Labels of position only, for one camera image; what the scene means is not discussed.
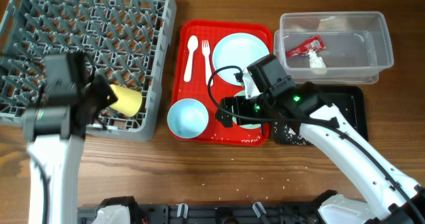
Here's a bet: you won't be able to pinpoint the red plastic tray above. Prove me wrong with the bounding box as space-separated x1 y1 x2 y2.
170 19 274 147

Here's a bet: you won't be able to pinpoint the light blue plate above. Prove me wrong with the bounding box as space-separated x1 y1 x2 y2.
212 33 270 70

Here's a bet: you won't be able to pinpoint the grey dishwasher rack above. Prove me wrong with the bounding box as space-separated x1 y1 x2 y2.
1 0 177 142

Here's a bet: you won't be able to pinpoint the green bowl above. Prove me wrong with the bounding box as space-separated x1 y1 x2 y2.
235 90 261 130

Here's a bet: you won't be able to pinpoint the white napkin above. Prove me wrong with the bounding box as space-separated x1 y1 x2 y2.
308 50 327 75

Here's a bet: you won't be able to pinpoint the rice and food scraps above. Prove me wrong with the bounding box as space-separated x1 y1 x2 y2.
272 122 312 146

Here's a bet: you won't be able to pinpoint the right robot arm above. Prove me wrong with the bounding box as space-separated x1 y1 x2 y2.
215 55 424 223

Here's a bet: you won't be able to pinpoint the light blue small bowl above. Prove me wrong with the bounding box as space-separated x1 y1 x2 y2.
167 98 209 139

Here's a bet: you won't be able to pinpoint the white plastic fork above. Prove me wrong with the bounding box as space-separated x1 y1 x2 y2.
202 40 212 84

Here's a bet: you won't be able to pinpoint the black waste tray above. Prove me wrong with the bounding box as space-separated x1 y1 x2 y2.
272 83 369 147

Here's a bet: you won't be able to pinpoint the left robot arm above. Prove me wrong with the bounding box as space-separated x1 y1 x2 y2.
22 51 117 223

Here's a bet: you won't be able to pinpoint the red sauce packet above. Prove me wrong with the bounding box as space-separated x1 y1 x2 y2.
286 34 325 58

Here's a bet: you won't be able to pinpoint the clear plastic bin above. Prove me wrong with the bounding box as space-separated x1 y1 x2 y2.
274 11 394 84

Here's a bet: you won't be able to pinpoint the yellow plastic cup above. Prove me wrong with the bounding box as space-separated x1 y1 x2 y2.
109 84 143 117

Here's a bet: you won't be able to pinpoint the white plastic spoon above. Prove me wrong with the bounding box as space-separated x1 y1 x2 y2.
183 35 199 82

